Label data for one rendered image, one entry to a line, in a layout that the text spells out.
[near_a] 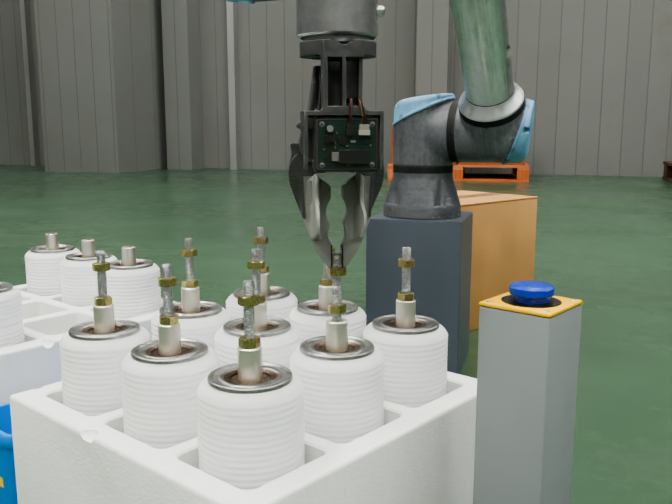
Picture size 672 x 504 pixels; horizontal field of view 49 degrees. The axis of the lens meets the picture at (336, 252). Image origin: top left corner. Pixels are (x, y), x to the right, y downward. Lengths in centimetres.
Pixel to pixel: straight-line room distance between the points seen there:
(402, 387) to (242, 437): 23
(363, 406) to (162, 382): 19
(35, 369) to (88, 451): 34
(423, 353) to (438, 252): 59
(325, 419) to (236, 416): 12
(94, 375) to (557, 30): 701
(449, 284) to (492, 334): 70
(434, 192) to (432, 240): 9
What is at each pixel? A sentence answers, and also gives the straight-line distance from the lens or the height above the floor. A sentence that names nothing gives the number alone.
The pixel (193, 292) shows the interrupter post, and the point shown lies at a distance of 90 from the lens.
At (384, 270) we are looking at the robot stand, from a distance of 140.
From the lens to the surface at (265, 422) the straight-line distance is 64.
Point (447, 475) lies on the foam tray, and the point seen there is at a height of 10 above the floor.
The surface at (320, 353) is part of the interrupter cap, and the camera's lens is 73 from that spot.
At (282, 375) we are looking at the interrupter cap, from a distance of 67.
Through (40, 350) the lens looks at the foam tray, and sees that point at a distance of 109.
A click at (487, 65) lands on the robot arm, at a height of 57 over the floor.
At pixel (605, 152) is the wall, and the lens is 756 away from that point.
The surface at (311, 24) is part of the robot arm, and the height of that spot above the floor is 56.
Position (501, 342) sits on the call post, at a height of 28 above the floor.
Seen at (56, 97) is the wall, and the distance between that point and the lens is 815.
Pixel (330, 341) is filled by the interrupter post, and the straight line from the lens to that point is 74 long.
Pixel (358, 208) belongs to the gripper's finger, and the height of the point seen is 40.
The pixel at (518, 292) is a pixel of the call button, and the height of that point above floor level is 33.
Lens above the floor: 47
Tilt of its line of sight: 10 degrees down
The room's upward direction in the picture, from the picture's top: straight up
